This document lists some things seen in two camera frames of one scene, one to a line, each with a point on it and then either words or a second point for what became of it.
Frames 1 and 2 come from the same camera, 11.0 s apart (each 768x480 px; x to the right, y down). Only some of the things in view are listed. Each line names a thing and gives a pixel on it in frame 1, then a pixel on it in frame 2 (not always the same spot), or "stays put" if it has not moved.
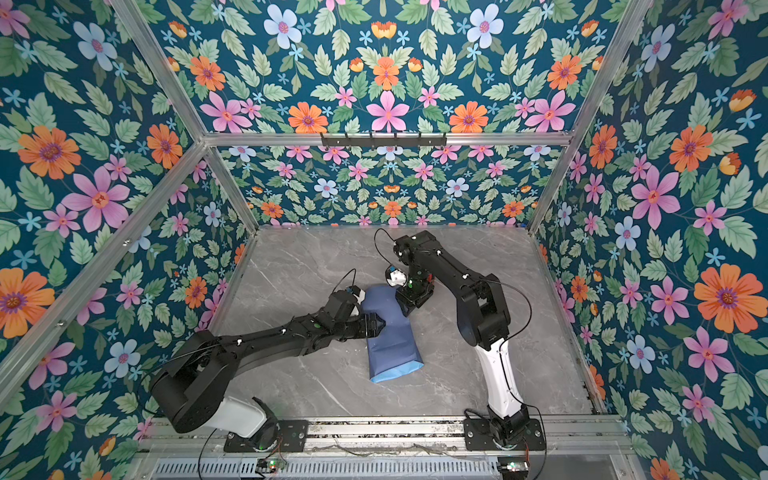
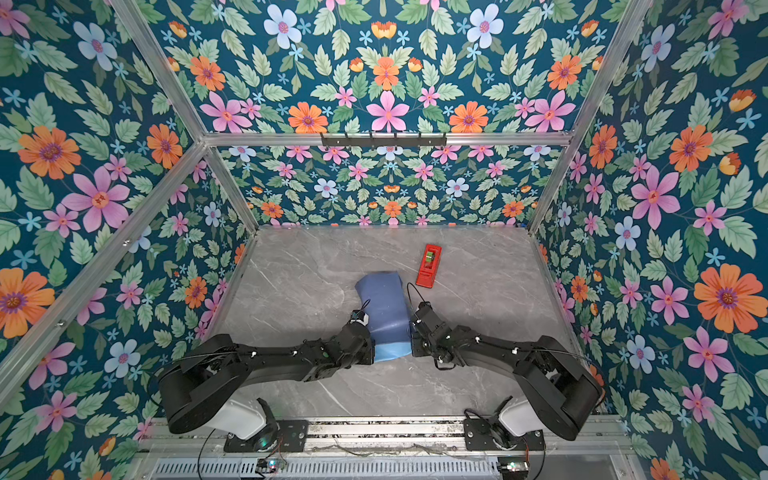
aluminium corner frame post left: (161, 68) stays put
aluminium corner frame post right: (592, 105) stays put
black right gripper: (406, 299) to (415, 349)
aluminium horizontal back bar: (453, 139) stays put
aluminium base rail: (427, 437) stays put
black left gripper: (376, 331) to (371, 352)
